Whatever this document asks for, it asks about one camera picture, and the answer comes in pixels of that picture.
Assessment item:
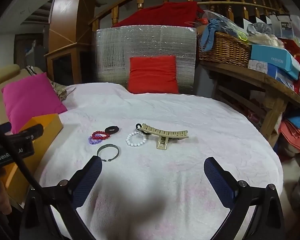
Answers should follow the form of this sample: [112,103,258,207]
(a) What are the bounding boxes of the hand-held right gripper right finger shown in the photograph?
[204,157,287,240]

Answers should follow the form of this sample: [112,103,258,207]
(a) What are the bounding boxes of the beige hair claw clip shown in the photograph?
[139,123,189,150]

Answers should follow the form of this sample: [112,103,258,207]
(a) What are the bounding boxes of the white bead bracelet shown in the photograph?
[126,130,147,147]

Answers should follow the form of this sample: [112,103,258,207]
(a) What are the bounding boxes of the wooden arched cabinet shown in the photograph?
[44,0,100,85]

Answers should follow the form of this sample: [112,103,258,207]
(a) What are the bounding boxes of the pink pillow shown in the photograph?
[1,72,68,134]

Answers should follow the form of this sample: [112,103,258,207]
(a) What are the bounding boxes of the black hair tie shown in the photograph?
[105,124,120,134]

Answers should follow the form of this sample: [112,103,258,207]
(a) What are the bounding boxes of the dark metal bangle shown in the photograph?
[97,144,120,162]

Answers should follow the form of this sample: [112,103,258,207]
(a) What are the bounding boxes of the wooden bench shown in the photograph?
[199,61,300,170]

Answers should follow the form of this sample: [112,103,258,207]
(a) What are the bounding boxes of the wicker basket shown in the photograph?
[197,31,253,68]

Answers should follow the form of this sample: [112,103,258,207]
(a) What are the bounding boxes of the blue cloth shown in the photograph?
[200,19,228,53]

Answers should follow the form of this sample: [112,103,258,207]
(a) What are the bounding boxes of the small black ring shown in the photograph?
[135,123,148,137]

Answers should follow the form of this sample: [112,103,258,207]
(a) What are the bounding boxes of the silver insulation panel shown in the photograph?
[94,25,198,95]

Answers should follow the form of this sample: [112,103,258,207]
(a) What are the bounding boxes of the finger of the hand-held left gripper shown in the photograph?
[11,124,44,143]

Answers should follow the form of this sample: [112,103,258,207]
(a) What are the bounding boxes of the cream fluffy bundle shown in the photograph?
[247,34,283,47]

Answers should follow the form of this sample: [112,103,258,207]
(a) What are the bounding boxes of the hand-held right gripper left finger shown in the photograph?
[22,155,103,240]

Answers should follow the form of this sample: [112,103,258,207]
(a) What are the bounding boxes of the patterned fringed cloth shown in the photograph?
[25,66,77,103]

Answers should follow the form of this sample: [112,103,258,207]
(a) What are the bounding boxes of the stack of folded cloths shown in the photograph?
[279,114,300,155]

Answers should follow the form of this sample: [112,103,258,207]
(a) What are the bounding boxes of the wooden stair railing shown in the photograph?
[89,0,290,32]

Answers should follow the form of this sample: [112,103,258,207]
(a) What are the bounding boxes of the black cable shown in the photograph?
[0,120,49,200]

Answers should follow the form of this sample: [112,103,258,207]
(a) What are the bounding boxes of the person's left hand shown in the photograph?
[0,177,13,215]

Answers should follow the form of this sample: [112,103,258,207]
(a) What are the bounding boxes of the white blue cardboard box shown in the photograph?
[247,59,295,88]

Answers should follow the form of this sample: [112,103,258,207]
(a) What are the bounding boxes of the clear plastic bag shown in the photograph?
[202,10,248,40]

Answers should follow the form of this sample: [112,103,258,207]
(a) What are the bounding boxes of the red bead bracelet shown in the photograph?
[92,130,111,140]

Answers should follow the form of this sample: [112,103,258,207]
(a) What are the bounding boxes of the dark background cabinet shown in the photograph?
[14,34,48,70]

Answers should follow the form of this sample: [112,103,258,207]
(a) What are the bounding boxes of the orange cardboard box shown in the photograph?
[0,113,64,205]

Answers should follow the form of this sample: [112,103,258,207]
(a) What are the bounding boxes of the beige sofa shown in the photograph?
[0,64,48,130]

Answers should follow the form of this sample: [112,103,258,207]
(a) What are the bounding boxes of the red pillow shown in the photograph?
[127,56,179,94]

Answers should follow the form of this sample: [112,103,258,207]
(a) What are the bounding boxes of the dark red cloth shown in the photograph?
[111,1,205,28]

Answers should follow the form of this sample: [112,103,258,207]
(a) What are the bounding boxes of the teal cardboard box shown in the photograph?
[250,44,300,80]

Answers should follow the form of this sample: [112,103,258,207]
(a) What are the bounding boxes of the red bag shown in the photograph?
[282,39,300,95]

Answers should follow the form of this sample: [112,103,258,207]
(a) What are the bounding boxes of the row of paper shopping bags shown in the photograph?
[242,14,300,39]

